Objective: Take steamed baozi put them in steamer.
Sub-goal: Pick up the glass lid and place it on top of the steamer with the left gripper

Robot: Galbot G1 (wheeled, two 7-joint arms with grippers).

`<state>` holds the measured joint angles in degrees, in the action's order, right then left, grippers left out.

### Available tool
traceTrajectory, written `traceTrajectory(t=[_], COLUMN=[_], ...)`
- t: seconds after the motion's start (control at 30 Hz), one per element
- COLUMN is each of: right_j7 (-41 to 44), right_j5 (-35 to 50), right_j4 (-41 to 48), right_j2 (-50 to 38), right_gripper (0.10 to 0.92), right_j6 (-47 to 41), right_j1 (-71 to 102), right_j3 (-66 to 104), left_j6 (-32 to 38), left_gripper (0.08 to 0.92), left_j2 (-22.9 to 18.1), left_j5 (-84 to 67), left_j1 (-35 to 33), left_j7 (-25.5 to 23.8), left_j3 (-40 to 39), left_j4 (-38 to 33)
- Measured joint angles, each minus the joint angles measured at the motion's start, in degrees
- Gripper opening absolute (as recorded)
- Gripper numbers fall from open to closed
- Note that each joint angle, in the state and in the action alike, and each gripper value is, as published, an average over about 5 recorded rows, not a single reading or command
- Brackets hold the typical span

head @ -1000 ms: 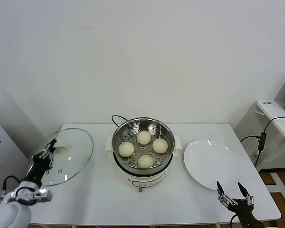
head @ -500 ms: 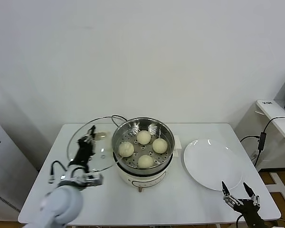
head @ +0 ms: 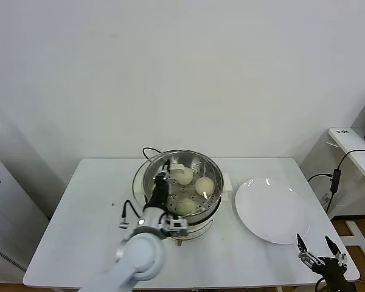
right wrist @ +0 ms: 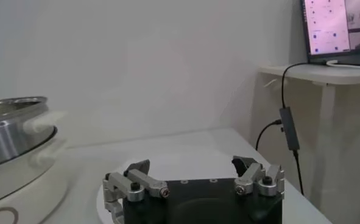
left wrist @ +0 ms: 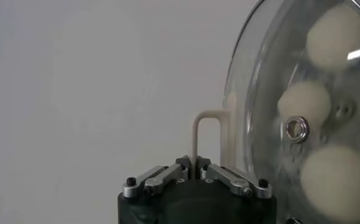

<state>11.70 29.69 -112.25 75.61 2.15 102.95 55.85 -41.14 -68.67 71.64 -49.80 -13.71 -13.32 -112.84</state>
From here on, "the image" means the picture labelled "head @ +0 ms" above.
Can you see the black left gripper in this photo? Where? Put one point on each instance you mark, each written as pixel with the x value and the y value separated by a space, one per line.
pixel 159 194

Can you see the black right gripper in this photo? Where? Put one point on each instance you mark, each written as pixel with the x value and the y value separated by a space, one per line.
pixel 333 270

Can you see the round glass pot lid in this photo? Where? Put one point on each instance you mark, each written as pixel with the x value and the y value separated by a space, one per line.
pixel 178 167

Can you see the white steamed baozi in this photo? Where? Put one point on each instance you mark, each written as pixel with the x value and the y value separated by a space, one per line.
pixel 204 186
pixel 186 207
pixel 185 179

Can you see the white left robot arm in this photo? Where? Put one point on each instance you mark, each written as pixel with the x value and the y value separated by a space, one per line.
pixel 143 252

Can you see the stainless steel steamer basket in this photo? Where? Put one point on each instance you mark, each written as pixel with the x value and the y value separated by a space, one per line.
pixel 214 170

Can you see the white round plate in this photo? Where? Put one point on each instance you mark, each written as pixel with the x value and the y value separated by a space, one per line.
pixel 267 210

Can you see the white side desk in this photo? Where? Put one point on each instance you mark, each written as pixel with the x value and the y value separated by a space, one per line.
pixel 346 137

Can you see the white cabinet with vent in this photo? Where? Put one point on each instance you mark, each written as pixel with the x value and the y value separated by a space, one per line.
pixel 6 207

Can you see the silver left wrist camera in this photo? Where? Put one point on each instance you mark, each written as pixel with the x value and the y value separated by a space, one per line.
pixel 176 225

